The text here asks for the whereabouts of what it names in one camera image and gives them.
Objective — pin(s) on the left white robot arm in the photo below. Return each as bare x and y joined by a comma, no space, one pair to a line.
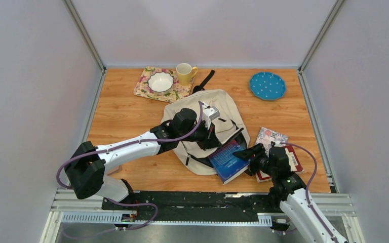
86,172

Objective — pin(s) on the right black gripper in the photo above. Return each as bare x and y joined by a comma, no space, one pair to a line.
258,151

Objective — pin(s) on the blue sunset cover book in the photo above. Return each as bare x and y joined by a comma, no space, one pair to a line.
226,165

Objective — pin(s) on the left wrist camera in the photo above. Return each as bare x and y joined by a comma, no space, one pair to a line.
209,113

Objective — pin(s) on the red bordered white book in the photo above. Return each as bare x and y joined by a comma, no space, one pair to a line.
293,162

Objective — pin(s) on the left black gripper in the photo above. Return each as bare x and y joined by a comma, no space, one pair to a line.
210,140

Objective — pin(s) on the white bowl with dark rim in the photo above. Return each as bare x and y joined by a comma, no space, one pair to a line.
160,83

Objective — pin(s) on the beige canvas backpack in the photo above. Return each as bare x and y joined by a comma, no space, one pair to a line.
221,100

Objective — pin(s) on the yellow ceramic mug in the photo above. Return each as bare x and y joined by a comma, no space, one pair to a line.
185,73

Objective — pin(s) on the blue polka dot plate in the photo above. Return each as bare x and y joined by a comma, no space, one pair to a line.
267,86

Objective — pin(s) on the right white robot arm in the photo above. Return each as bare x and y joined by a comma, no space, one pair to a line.
289,193

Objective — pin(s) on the floral square tray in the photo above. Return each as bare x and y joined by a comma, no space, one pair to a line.
176,92

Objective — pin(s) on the small brown cardboard box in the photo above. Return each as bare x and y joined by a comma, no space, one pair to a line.
114,170

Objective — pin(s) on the floral patterned small book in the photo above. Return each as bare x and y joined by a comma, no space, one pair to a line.
267,136

